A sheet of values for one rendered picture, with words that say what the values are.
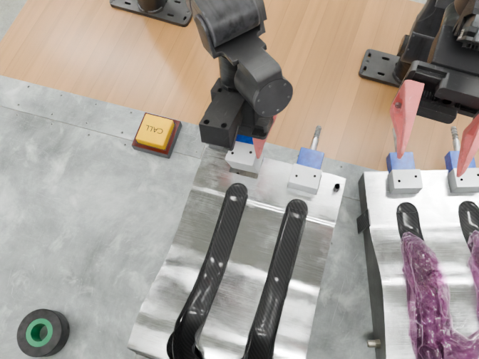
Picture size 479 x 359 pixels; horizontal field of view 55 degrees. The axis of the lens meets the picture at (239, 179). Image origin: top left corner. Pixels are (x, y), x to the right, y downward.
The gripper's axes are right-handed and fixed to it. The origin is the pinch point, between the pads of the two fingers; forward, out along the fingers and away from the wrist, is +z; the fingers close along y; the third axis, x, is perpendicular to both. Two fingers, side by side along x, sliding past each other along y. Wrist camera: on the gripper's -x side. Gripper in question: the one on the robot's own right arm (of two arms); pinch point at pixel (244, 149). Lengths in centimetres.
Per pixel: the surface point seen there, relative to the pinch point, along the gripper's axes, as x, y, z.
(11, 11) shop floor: 98, -150, 46
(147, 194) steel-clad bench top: -3.8, -19.8, 14.5
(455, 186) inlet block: 10.1, 35.5, 8.7
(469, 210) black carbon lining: 8.5, 39.0, 12.2
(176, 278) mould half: -20.7, -5.0, 11.5
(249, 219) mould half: -7.0, 3.0, 9.4
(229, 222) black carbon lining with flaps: -8.4, -0.3, 10.1
